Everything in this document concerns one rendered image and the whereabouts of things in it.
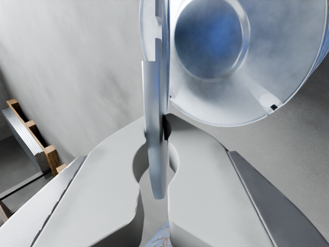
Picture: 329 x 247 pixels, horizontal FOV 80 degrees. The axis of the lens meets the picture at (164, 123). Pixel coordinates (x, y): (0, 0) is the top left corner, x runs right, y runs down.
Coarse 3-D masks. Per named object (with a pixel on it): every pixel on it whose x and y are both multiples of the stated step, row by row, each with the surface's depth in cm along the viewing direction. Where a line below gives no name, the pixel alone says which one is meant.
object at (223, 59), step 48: (144, 0) 35; (192, 0) 28; (240, 0) 25; (288, 0) 22; (144, 48) 40; (192, 48) 32; (240, 48) 27; (288, 48) 24; (192, 96) 37; (240, 96) 31; (288, 96) 26
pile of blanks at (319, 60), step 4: (328, 16) 21; (328, 20) 21; (328, 24) 22; (328, 28) 22; (328, 32) 22; (328, 36) 23; (324, 40) 22; (328, 40) 25; (324, 44) 23; (328, 44) 26; (324, 48) 24; (328, 48) 29; (320, 52) 23; (324, 52) 27; (320, 56) 24; (324, 56) 31; (320, 60) 27; (316, 64) 24; (312, 72) 28; (308, 76) 25; (276, 108) 28
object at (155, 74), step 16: (160, 0) 8; (160, 16) 8; (160, 48) 8; (144, 64) 8; (160, 64) 9; (144, 80) 9; (160, 80) 9; (144, 96) 9; (160, 96) 9; (144, 112) 9; (160, 112) 9; (160, 128) 10; (160, 144) 10; (160, 160) 11; (160, 176) 12; (160, 192) 14
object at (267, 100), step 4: (260, 96) 28; (264, 96) 28; (268, 96) 28; (272, 96) 27; (260, 100) 29; (264, 100) 28; (268, 100) 28; (272, 100) 28; (264, 104) 29; (268, 104) 28; (272, 104) 28
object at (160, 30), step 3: (162, 12) 9; (162, 15) 9; (162, 18) 9; (162, 21) 9; (159, 24) 9; (162, 24) 9; (159, 27) 9; (162, 27) 9; (159, 30) 9; (162, 30) 9; (159, 33) 9; (162, 33) 9; (159, 36) 9; (162, 36) 9; (162, 39) 9; (162, 42) 9; (162, 45) 9; (162, 48) 9; (162, 51) 9; (162, 54) 9; (162, 57) 10
